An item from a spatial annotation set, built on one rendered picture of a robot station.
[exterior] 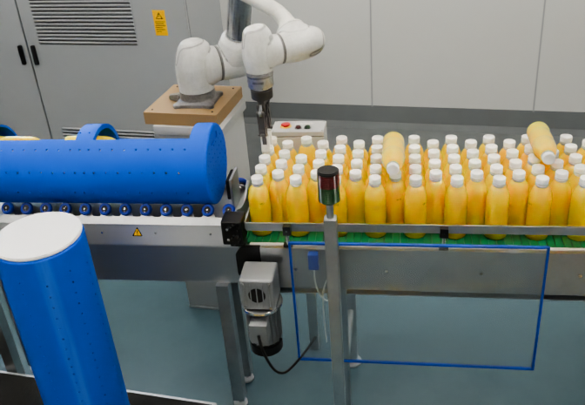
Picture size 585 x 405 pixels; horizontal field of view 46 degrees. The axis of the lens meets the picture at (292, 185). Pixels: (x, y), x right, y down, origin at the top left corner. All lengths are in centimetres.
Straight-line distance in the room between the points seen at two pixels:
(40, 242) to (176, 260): 52
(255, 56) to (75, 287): 94
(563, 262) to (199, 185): 119
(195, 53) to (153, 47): 119
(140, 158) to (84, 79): 211
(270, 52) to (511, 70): 302
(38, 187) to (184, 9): 174
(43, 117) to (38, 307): 253
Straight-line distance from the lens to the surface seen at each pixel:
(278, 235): 233
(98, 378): 253
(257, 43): 225
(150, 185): 236
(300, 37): 232
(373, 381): 305
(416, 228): 221
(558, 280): 235
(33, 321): 236
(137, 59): 418
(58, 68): 448
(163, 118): 301
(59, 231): 231
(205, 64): 295
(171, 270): 260
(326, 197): 195
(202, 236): 243
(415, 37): 501
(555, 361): 324
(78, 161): 244
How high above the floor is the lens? 217
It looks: 29 degrees down
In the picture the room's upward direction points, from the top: 5 degrees counter-clockwise
